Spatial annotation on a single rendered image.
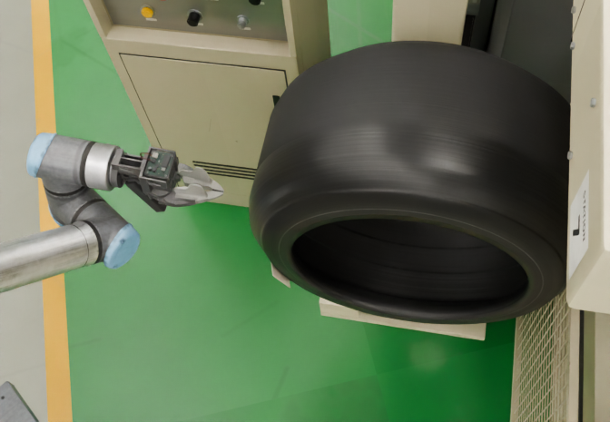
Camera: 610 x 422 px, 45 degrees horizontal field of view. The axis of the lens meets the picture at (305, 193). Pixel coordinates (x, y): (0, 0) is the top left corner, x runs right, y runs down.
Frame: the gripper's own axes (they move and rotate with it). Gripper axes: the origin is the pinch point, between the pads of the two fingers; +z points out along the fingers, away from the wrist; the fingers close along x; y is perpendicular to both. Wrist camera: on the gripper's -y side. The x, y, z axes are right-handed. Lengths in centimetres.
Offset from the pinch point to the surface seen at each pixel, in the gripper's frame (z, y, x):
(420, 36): 32.9, 22.8, 28.3
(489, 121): 44, 38, 1
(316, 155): 19.1, 31.4, -6.4
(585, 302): 51, 58, -34
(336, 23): 8, -115, 149
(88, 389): -47, -122, -19
